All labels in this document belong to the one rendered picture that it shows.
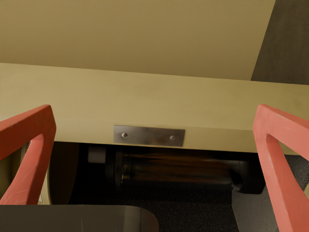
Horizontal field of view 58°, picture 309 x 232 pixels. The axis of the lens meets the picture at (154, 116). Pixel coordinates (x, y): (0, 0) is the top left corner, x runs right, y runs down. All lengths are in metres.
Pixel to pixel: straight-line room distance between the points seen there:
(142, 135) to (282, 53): 0.40
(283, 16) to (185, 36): 0.21
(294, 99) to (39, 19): 0.56
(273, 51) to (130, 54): 0.32
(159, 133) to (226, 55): 0.48
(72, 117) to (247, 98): 0.20
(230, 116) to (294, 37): 0.31
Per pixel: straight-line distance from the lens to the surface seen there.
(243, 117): 0.31
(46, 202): 0.40
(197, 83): 0.36
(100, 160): 0.44
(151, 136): 0.28
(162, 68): 0.72
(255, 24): 0.72
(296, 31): 0.58
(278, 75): 0.61
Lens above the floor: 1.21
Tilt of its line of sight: 3 degrees down
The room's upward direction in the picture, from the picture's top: 86 degrees counter-clockwise
